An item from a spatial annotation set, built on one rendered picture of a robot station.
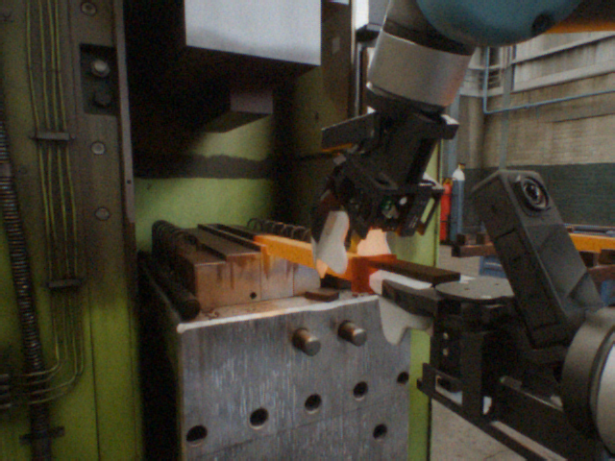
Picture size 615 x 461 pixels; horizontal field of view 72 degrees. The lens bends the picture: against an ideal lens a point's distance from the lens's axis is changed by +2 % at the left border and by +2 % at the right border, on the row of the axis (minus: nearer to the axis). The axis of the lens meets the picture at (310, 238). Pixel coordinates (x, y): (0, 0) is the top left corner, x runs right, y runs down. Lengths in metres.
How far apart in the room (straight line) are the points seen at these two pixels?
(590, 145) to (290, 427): 8.54
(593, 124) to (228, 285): 8.59
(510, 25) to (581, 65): 9.23
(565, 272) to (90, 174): 0.63
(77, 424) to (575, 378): 0.71
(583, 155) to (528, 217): 8.72
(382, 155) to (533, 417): 0.23
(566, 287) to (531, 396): 0.07
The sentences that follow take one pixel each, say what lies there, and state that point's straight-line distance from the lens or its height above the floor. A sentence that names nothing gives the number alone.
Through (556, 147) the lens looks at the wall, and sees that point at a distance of 9.26.
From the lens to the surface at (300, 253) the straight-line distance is 0.53.
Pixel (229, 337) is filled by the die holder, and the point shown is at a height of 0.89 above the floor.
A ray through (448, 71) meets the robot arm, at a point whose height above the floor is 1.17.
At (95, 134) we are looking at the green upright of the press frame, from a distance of 0.73.
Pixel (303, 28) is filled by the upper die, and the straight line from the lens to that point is 0.69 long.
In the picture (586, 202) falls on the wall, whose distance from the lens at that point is 8.94.
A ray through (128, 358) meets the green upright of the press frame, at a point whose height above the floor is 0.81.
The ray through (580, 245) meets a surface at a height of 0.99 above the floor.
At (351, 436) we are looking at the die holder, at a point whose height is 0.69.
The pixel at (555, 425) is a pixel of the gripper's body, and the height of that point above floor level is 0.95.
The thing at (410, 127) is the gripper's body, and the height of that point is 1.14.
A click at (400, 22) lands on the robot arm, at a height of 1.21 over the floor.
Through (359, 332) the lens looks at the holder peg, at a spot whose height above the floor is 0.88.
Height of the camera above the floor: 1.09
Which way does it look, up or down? 7 degrees down
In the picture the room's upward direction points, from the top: straight up
